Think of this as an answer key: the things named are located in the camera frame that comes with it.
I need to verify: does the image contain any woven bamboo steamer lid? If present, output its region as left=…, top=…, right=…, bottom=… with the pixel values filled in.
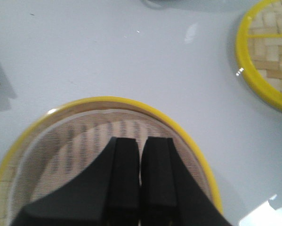
left=235, top=0, right=282, bottom=112

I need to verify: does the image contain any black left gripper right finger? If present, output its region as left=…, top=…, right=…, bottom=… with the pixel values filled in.
left=141, top=137, right=230, bottom=226

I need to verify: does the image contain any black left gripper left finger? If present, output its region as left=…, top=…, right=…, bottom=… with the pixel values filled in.
left=11, top=137, right=140, bottom=226

